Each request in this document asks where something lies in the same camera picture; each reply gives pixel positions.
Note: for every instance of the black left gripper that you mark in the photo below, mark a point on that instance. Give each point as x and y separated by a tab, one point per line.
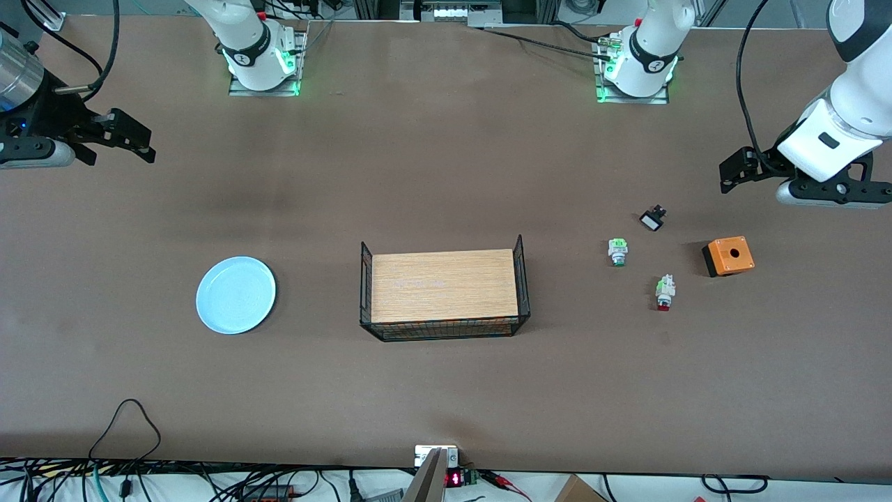
764	163

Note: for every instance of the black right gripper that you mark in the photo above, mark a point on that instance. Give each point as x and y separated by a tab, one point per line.
50	113

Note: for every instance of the red push button switch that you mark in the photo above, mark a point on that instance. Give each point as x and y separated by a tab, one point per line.
664	293

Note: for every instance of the light blue round plate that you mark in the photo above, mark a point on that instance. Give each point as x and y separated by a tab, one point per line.
235	295

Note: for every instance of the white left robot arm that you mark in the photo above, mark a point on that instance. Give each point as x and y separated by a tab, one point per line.
850	111

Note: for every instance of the light wooden board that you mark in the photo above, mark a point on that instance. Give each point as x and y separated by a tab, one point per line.
444	286

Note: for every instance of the brown cardboard piece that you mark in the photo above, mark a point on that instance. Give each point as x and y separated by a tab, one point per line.
575	490

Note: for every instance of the black and orange power strip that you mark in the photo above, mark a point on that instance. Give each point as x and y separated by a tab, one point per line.
268	493

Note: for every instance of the red clip lead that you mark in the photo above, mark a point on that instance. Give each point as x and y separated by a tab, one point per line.
502	480

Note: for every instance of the red digit display module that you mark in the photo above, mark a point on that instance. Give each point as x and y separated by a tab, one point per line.
454	479

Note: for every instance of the orange button enclosure box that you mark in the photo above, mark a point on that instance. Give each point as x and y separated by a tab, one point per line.
729	255

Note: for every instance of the black and white switch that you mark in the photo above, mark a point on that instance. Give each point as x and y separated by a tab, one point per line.
652	220

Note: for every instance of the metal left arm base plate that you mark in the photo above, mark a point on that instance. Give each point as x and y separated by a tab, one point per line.
634	99

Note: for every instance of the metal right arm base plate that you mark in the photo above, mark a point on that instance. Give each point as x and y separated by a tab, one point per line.
268	89

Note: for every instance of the green push button switch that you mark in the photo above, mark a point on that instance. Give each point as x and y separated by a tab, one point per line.
617	251

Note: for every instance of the silver corner bracket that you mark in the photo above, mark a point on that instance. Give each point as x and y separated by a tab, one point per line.
52	19

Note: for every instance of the silver metal bracket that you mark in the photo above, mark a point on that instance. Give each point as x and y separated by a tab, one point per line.
425	453

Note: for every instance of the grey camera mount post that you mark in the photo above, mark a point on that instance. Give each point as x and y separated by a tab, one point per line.
425	481

